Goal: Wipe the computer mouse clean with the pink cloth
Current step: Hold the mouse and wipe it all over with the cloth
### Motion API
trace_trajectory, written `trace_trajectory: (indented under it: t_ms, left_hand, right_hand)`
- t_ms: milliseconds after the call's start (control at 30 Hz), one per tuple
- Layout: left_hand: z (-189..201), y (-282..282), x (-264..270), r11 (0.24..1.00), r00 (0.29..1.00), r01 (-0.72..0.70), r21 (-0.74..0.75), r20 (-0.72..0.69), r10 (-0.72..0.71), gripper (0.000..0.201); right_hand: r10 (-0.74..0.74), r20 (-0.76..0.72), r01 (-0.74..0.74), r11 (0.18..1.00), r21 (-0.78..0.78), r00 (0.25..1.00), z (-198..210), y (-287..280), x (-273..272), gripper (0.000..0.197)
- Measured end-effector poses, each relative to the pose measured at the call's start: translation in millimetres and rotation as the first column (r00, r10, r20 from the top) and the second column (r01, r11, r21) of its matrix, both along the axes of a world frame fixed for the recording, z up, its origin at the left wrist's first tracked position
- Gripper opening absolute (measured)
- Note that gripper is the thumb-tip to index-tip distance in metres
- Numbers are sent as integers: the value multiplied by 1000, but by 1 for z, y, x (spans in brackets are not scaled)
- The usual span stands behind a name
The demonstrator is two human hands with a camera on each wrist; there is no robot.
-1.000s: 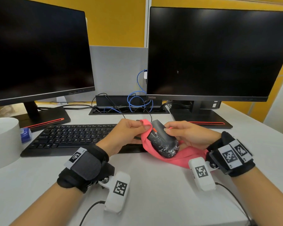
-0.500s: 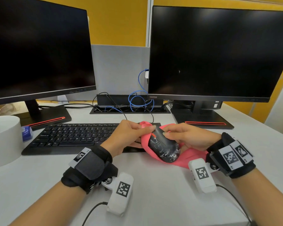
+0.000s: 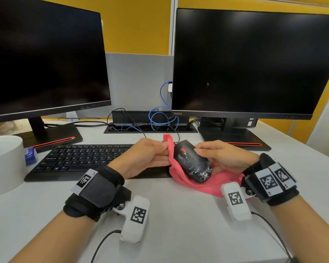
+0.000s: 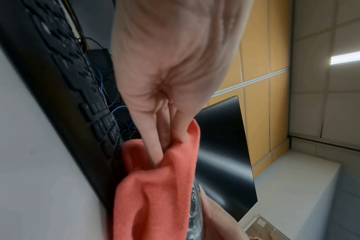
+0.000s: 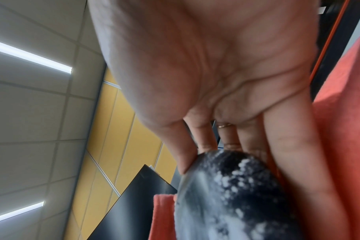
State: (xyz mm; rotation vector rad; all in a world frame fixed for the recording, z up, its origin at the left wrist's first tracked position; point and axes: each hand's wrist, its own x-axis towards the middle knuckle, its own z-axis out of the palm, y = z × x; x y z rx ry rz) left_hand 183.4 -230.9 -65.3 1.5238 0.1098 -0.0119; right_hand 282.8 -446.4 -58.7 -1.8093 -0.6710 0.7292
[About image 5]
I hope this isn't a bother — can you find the person's right hand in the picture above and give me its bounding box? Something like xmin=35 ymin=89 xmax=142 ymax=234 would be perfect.
xmin=87 ymin=0 xmax=351 ymax=240

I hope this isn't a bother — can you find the black white-speckled mouse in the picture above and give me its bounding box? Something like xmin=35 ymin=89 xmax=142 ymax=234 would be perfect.
xmin=172 ymin=149 xmax=305 ymax=240

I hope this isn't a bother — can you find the pink cloth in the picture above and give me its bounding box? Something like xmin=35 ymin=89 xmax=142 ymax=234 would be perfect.
xmin=148 ymin=28 xmax=360 ymax=240

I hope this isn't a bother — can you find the ceiling light strip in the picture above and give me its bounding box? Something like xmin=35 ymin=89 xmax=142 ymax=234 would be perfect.
xmin=0 ymin=200 xmax=46 ymax=223
xmin=0 ymin=38 xmax=73 ymax=75

